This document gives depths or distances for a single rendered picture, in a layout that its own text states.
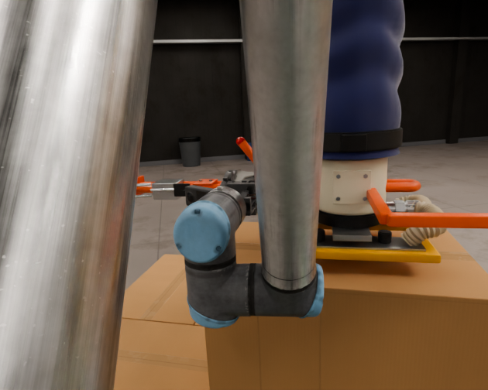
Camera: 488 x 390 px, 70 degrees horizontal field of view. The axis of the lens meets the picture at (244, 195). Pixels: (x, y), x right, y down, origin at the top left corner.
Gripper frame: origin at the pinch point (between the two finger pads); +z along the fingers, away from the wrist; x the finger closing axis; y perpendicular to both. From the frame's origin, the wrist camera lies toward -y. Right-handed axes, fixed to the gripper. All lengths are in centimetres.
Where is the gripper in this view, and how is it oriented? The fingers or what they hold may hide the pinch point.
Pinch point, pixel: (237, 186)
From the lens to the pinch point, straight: 89.9
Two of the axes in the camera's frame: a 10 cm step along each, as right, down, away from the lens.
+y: 9.8, 0.0, -2.1
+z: 2.1, -2.3, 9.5
